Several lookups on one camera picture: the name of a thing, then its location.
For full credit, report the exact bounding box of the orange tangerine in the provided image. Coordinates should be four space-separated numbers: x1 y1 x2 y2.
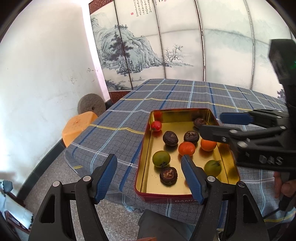
178 142 196 156
200 139 217 152

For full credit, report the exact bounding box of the dark brown water chestnut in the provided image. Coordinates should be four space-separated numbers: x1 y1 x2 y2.
163 131 179 147

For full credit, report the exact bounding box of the person's right hand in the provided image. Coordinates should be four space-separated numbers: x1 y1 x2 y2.
273 172 296 198

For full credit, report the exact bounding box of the brown water chestnut far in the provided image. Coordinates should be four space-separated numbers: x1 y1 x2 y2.
193 118 207 128

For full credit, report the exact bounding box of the light blue cloth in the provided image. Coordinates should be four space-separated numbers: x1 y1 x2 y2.
1 180 33 230

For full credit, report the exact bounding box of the brown water chestnut centre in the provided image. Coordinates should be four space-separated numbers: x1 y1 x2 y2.
184 131 200 145

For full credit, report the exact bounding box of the small green tomato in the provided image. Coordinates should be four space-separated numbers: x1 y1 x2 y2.
204 160 222 177

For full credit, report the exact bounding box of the red gold toffee tin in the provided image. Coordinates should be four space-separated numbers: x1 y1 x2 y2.
134 108 241 204

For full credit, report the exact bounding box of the large green tomato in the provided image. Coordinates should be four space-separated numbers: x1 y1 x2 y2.
152 151 171 168

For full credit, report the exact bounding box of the small red cherry tomato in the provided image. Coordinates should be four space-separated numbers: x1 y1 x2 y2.
151 120 162 132

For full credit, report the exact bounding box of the brown water chestnut right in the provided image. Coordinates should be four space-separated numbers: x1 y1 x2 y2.
159 167 178 186

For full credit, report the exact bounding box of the orange plastic stool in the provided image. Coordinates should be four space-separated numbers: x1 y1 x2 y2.
62 111 98 147

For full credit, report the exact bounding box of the plaid grey tablecloth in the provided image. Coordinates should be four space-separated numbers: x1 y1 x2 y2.
65 79 287 224

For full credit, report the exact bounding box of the round stone millstone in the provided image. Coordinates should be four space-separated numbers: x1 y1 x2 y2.
77 93 106 116

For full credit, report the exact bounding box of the painted folding screen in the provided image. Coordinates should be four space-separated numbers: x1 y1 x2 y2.
89 1 294 99

